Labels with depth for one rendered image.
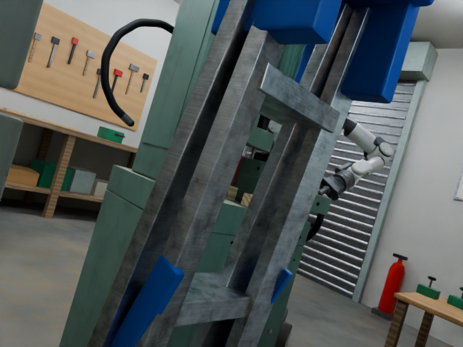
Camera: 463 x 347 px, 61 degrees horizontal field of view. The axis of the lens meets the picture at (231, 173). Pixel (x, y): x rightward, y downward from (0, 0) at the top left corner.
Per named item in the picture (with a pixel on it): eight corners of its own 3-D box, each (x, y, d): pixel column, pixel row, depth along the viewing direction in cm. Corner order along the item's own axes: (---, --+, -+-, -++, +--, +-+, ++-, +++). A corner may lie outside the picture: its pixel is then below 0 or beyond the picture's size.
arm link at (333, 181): (332, 206, 172) (348, 197, 179) (342, 192, 165) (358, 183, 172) (312, 186, 178) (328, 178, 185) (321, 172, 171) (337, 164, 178)
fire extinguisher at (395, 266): (396, 319, 375) (414, 259, 375) (389, 321, 361) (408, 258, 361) (378, 311, 387) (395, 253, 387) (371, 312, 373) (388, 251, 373)
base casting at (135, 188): (305, 246, 140) (313, 222, 140) (176, 227, 101) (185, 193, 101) (225, 213, 173) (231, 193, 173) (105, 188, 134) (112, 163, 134)
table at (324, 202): (342, 219, 142) (346, 203, 142) (291, 206, 122) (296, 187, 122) (233, 184, 187) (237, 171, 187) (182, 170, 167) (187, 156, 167)
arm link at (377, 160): (362, 180, 192) (383, 169, 203) (377, 170, 184) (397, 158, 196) (349, 163, 195) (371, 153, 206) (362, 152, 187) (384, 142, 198)
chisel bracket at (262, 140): (269, 156, 146) (275, 134, 146) (242, 146, 137) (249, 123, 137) (255, 153, 152) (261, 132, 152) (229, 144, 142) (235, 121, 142)
